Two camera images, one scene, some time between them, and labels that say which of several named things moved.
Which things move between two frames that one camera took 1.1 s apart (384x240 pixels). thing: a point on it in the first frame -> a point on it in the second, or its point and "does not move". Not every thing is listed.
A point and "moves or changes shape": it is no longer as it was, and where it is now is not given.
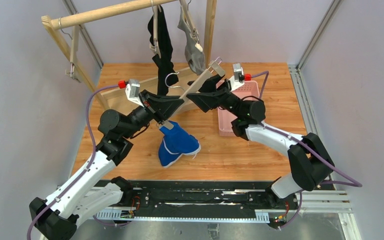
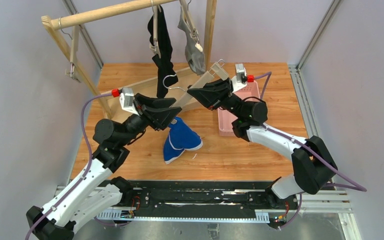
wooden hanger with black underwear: (155, 45) does not move
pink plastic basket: (251, 88) does not move
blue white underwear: (175, 142) moves or changes shape
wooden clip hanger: (216, 68) does not move
